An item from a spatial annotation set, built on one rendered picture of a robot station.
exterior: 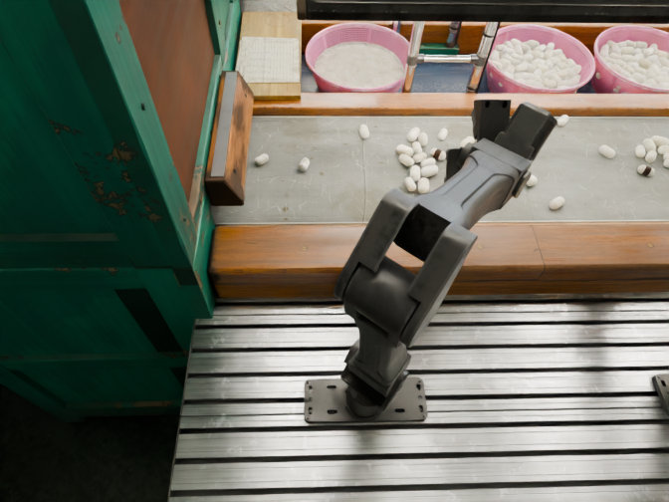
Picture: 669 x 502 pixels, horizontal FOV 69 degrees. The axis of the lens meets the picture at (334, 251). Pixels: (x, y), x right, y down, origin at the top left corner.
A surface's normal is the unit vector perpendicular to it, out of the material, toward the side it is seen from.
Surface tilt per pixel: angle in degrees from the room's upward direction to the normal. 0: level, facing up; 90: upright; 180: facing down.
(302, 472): 0
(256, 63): 0
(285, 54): 0
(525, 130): 42
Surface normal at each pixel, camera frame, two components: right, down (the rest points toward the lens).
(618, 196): 0.03, -0.56
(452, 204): 0.24, -0.74
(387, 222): -0.40, 0.05
